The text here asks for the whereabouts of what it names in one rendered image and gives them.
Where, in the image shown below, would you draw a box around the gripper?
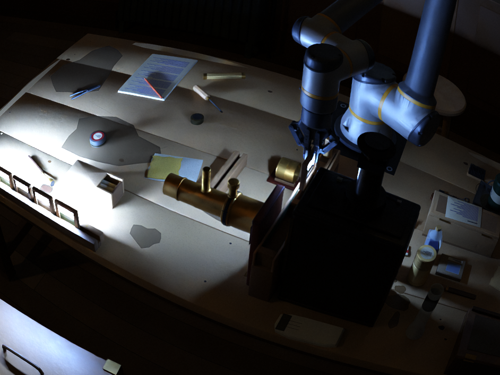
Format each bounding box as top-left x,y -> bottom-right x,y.
289,121 -> 338,160

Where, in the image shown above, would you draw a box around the glass lantern slide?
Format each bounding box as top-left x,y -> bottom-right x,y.
300,155 -> 314,193

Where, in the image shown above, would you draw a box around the brass lens cap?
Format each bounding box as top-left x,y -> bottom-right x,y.
275,157 -> 302,184

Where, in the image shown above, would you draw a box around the dark red cap rest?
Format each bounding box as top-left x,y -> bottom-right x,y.
267,173 -> 298,191

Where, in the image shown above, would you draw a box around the black lantern chimney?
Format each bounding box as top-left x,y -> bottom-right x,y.
356,132 -> 396,197

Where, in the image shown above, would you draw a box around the wooden slide rack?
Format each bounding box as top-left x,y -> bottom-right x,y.
210,150 -> 248,189

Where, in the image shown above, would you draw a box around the brass lens tube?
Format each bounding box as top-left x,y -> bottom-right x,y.
219,189 -> 271,236

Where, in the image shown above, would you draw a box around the dark red wooden lantern front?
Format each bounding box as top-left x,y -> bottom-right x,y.
247,183 -> 299,302

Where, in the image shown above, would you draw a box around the black lantern body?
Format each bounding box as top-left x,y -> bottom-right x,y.
272,167 -> 421,328

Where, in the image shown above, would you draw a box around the brass draw tube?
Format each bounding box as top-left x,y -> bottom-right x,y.
162,173 -> 227,219

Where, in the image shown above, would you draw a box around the pale blue cloth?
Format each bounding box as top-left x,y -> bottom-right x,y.
177,156 -> 204,183

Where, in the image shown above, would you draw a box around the round wooden stool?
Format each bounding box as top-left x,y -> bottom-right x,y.
402,72 -> 468,118

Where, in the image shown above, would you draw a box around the yellow cloth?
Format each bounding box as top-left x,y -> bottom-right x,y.
146,155 -> 184,182

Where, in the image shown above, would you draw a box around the small blue carton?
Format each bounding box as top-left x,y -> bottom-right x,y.
424,226 -> 444,252

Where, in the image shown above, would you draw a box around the small white dark-topped box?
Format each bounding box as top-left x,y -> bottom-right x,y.
466,161 -> 487,181

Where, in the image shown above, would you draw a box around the yellow tin can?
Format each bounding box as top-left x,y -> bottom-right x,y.
408,244 -> 438,287

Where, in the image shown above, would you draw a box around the white lined notepad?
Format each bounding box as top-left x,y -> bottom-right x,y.
117,53 -> 199,102

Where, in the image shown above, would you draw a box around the red pencil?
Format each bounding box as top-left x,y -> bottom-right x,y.
143,77 -> 163,100

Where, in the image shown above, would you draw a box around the white box with label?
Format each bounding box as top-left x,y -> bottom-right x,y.
423,189 -> 500,255

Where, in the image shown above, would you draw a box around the small box with blue card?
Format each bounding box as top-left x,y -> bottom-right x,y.
429,255 -> 468,283

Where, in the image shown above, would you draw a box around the green jar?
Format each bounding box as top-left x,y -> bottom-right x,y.
486,173 -> 500,215

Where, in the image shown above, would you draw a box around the white printed card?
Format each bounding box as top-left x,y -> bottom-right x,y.
274,312 -> 345,347

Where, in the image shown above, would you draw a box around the grey bottle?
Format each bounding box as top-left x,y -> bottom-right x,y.
405,283 -> 445,342

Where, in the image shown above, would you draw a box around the dark pen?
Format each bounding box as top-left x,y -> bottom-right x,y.
445,286 -> 478,301

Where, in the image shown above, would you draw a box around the cardboard drawer box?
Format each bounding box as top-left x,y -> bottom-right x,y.
65,159 -> 125,209

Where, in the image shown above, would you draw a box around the blue tweezers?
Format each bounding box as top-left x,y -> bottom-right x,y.
70,84 -> 102,100

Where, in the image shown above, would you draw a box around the dark tray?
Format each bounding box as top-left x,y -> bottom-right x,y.
460,306 -> 500,362

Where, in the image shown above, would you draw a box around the grey drawer cabinet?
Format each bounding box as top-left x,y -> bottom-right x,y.
0,299 -> 123,375

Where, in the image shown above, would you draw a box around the wooden handled screwdriver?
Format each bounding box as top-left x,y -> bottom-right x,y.
192,84 -> 224,114

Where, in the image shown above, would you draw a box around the wooden handled brush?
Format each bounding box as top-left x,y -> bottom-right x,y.
28,155 -> 56,183

